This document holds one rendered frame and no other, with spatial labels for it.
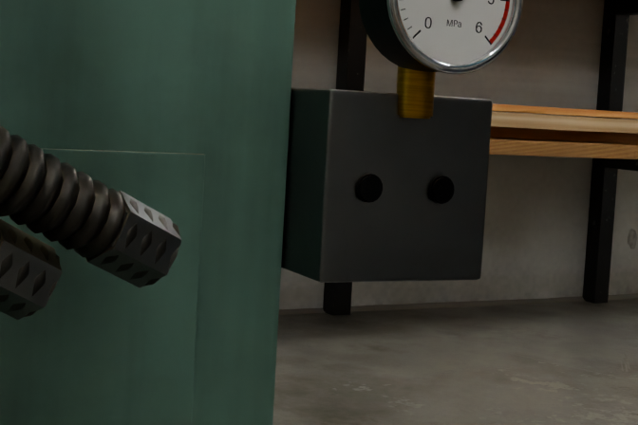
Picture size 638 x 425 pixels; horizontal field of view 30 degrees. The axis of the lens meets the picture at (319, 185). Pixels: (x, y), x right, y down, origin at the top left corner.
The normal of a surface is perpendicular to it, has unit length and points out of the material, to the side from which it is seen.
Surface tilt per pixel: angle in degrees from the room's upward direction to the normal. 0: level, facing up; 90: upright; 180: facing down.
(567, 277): 90
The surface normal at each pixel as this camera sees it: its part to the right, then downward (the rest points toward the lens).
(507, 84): 0.49, 0.09
